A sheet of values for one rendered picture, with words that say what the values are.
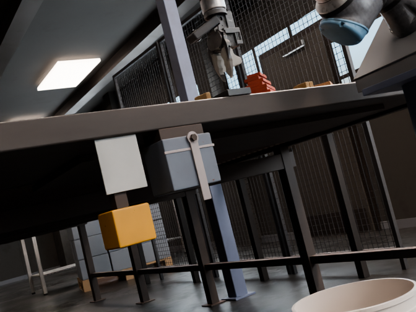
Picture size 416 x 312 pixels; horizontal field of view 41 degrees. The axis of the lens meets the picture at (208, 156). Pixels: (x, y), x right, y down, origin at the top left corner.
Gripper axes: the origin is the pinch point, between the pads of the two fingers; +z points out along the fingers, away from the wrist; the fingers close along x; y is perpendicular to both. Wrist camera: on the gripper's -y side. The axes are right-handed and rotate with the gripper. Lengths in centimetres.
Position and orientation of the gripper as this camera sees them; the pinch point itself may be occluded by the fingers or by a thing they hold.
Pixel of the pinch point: (225, 75)
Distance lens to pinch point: 168.4
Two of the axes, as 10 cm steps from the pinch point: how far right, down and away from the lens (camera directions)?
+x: -5.5, 2.0, 8.1
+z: 2.4, 9.7, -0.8
